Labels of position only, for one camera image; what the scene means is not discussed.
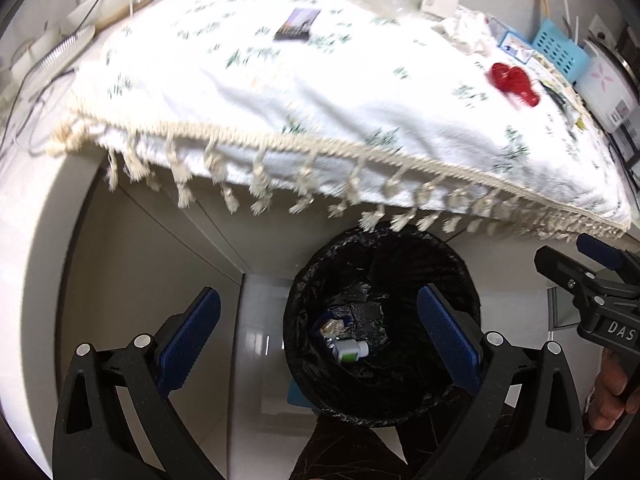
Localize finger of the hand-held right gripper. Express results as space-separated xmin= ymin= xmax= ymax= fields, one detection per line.
xmin=534 ymin=246 xmax=640 ymax=333
xmin=576 ymin=233 xmax=640 ymax=286

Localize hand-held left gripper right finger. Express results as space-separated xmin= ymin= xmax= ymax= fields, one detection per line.
xmin=416 ymin=284 xmax=586 ymax=480

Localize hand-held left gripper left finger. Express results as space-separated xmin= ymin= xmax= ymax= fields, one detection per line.
xmin=52 ymin=287 xmax=223 ymax=480

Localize black trash bin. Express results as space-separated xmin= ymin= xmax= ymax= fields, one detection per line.
xmin=282 ymin=225 xmax=481 ymax=428

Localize person's right hand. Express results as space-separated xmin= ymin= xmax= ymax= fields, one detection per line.
xmin=587 ymin=352 xmax=633 ymax=431

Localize white cabinet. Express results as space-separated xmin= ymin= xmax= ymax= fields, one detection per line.
xmin=50 ymin=155 xmax=296 ymax=476

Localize small white bottle in bin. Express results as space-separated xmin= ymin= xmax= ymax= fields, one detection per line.
xmin=332 ymin=340 xmax=371 ymax=363

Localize crumpled clear wrapper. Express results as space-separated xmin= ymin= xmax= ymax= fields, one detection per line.
xmin=320 ymin=312 xmax=351 ymax=341

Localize blue plastic object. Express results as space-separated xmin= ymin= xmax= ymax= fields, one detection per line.
xmin=287 ymin=377 xmax=321 ymax=411

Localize white rice cooker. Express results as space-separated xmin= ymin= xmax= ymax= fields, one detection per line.
xmin=580 ymin=35 xmax=640 ymax=133

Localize red plastic wrapper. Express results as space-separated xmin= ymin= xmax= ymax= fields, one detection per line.
xmin=489 ymin=62 xmax=541 ymax=108

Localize blue plastic basket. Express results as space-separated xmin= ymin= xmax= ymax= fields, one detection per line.
xmin=531 ymin=17 xmax=591 ymax=83

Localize blue white carton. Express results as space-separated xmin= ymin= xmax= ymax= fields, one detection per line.
xmin=500 ymin=31 xmax=536 ymax=66

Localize crumpled white tissue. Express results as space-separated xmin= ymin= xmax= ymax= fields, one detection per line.
xmin=440 ymin=12 xmax=493 ymax=53

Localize white floral fringed tablecloth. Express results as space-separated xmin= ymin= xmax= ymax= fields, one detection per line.
xmin=47 ymin=0 xmax=633 ymax=241

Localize blue striped plate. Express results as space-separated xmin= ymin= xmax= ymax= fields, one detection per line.
xmin=32 ymin=24 xmax=97 ymax=81

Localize dark printed card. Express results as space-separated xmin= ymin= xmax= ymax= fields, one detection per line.
xmin=274 ymin=7 xmax=321 ymax=42

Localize round wooden coaster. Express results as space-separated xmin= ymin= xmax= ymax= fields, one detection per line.
xmin=95 ymin=0 xmax=156 ymax=31

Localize white wall outlet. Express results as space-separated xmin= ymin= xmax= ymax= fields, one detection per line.
xmin=587 ymin=15 xmax=613 ymax=41

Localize grey cable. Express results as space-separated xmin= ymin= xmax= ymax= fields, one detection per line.
xmin=27 ymin=87 xmax=68 ymax=157

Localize black plug cable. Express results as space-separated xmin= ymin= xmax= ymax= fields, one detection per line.
xmin=0 ymin=71 xmax=76 ymax=153

